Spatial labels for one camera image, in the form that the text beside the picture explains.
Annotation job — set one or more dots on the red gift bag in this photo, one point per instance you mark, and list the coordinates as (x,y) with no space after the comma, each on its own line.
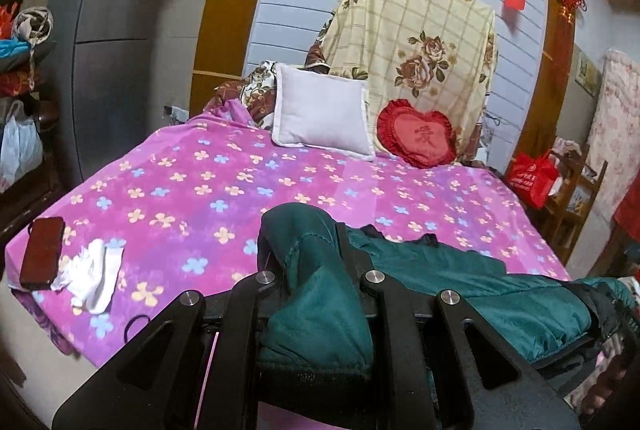
(532,180)

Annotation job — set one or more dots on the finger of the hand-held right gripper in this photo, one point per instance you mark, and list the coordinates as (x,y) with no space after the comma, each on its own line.
(600,310)

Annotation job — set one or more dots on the white socks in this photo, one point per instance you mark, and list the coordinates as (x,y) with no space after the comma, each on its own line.
(95,275)

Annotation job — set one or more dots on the smartphone in red case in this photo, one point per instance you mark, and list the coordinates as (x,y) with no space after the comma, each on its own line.
(42,252)

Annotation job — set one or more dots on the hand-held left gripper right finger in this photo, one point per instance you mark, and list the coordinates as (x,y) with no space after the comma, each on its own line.
(350,255)

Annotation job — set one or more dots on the pink floral curtain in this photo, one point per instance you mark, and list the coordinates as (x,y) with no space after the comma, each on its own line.
(617,130)

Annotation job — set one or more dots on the green puffer jacket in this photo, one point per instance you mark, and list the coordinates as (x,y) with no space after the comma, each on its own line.
(475,290)

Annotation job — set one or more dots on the small framed wall picture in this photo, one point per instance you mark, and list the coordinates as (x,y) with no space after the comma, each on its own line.
(587,72)

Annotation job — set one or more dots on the pile of clothes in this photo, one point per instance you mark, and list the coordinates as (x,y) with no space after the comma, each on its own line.
(25,40)

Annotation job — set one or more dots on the wooden chair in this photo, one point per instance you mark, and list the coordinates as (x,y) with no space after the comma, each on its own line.
(570,220)

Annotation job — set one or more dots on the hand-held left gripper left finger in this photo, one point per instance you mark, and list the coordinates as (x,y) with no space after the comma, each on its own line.
(250,300)

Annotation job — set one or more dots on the brown floral quilt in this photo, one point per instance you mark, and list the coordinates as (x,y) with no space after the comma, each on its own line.
(255,100)

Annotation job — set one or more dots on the grey refrigerator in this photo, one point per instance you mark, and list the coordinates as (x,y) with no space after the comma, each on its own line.
(115,35)

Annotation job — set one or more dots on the pink floral bedsheet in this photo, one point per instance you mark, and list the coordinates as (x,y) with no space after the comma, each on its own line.
(200,190)

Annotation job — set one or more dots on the white plastic bag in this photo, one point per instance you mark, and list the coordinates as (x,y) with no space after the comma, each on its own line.
(20,150)

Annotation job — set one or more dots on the red heart-shaped pillow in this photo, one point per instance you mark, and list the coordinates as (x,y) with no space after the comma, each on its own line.
(417,135)

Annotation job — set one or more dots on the cream floral blanket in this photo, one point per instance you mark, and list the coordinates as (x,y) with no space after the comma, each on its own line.
(400,25)

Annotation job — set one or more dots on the white pillow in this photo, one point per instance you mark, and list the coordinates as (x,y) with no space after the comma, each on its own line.
(320,110)

